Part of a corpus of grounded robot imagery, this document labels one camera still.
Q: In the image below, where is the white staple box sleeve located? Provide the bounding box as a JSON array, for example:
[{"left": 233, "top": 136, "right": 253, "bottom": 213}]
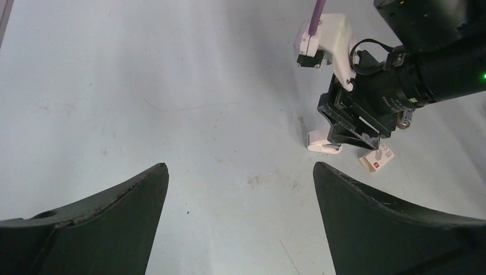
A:
[{"left": 359, "top": 143, "right": 395, "bottom": 172}]

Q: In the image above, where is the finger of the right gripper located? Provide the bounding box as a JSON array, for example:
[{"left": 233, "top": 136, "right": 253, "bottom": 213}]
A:
[{"left": 326, "top": 115, "right": 381, "bottom": 150}]

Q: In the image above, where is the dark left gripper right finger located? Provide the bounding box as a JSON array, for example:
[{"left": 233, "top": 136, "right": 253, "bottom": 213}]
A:
[{"left": 313, "top": 162, "right": 485, "bottom": 274}]

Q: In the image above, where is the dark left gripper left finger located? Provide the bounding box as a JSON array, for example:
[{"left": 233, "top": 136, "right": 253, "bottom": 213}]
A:
[{"left": 1, "top": 163, "right": 169, "bottom": 274}]

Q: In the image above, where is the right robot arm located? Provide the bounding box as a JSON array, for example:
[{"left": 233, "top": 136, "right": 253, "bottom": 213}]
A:
[{"left": 301, "top": 1, "right": 485, "bottom": 274}]

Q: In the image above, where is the small beige brown stapler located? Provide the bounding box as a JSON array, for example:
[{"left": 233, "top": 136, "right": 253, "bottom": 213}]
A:
[{"left": 396, "top": 109, "right": 413, "bottom": 129}]

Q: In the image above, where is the white stapler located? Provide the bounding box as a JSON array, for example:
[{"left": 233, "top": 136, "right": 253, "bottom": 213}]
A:
[{"left": 307, "top": 129, "right": 342, "bottom": 155}]

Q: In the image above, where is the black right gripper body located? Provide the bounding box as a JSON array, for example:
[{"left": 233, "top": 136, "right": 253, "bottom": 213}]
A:
[{"left": 318, "top": 50, "right": 422, "bottom": 138}]

